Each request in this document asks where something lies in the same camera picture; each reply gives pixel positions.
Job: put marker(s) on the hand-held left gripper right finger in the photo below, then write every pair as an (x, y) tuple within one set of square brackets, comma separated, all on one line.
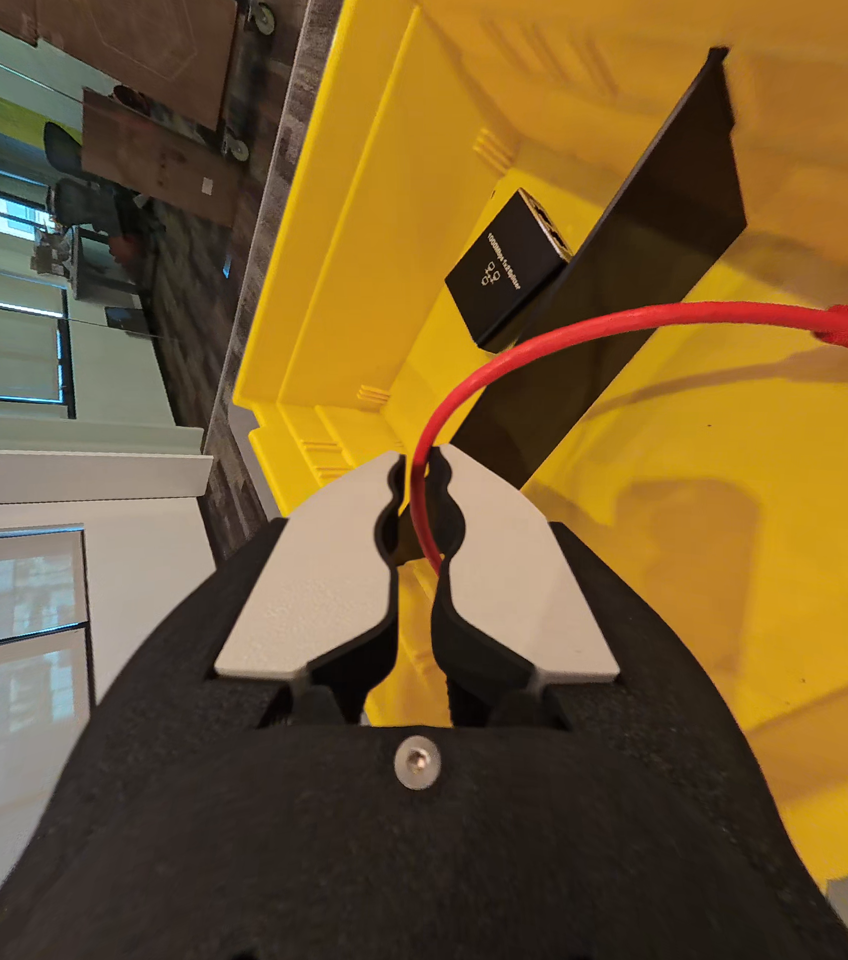
[(521, 592)]

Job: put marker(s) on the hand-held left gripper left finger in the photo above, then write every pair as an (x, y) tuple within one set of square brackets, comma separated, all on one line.
[(319, 585)]

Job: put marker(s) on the yellow plastic bin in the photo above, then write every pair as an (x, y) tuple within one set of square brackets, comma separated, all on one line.
[(694, 525)]

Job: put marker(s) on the black ethernet splitter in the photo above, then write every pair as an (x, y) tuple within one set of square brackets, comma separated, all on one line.
[(506, 277)]

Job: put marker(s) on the framed window with blind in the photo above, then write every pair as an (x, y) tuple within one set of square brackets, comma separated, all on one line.
[(3, 337)]

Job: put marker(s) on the black flat plate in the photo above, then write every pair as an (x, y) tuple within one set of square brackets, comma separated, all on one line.
[(656, 210)]

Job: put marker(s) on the brown wooden panel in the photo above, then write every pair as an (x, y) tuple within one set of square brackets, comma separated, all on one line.
[(168, 157)]

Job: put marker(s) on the black office chair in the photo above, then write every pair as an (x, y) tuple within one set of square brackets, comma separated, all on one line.
[(78, 180)]

